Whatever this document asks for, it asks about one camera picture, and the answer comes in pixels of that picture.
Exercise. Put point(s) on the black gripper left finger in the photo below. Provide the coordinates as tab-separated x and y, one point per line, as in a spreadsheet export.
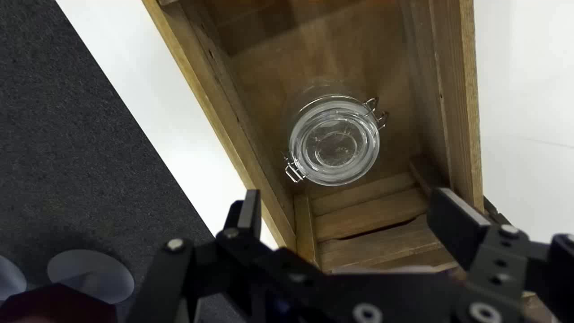
238	221

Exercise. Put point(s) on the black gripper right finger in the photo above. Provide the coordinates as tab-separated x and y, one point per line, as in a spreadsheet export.
457	221

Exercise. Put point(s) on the small wooden slat crate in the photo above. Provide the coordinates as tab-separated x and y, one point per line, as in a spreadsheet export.
262	72

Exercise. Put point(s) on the dark red block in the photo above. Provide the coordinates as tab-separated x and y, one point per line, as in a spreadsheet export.
53	305

